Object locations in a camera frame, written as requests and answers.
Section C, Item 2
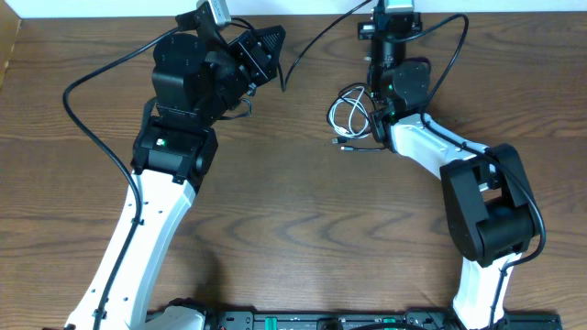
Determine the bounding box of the white usb cable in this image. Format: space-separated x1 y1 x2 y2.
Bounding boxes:
329 85 372 140

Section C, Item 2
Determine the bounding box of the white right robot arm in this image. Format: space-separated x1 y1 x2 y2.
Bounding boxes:
358 2 546 329

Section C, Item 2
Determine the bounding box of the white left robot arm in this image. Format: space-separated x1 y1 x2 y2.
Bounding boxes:
65 21 285 329

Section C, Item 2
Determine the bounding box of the brown cardboard side panel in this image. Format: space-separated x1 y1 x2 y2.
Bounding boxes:
0 0 21 85

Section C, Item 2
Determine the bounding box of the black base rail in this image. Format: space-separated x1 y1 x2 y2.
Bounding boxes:
146 300 563 330

